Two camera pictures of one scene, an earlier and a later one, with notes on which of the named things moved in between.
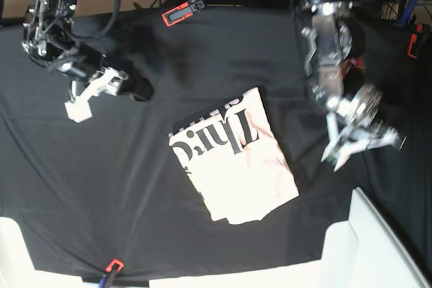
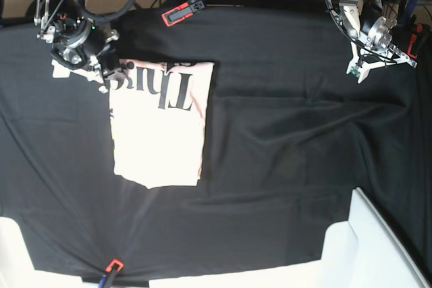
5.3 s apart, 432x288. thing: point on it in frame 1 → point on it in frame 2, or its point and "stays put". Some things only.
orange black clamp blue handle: (185, 11) stays put
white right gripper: (351, 140) → (366, 59)
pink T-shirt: (237, 156) → (158, 122)
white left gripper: (78, 108) → (67, 58)
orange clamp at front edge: (113, 268) stays put
